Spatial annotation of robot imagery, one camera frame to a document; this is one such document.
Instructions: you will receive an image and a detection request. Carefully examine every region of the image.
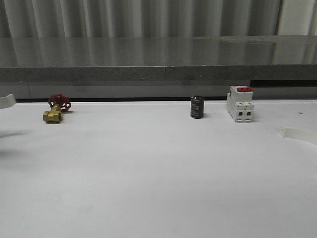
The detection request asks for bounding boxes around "grey stone counter shelf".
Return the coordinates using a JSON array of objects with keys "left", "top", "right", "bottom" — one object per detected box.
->
[{"left": 0, "top": 36, "right": 317, "bottom": 85}]

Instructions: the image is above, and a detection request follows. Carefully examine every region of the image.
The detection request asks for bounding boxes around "black cylindrical capacitor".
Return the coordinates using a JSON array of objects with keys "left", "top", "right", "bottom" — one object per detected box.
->
[{"left": 190, "top": 96, "right": 204, "bottom": 119}]

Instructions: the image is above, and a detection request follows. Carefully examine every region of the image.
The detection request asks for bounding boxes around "white half pipe clamp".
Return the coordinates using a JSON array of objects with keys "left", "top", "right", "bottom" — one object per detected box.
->
[
  {"left": 280, "top": 126, "right": 317, "bottom": 145},
  {"left": 0, "top": 94, "right": 16, "bottom": 109}
]

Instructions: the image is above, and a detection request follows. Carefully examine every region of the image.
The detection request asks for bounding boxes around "white circuit breaker red switch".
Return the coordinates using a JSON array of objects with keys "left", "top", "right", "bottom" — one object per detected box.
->
[{"left": 226, "top": 86, "right": 254, "bottom": 123}]

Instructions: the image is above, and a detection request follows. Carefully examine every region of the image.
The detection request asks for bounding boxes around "brass valve red handwheel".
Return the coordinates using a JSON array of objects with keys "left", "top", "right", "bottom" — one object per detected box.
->
[{"left": 43, "top": 94, "right": 71, "bottom": 123}]

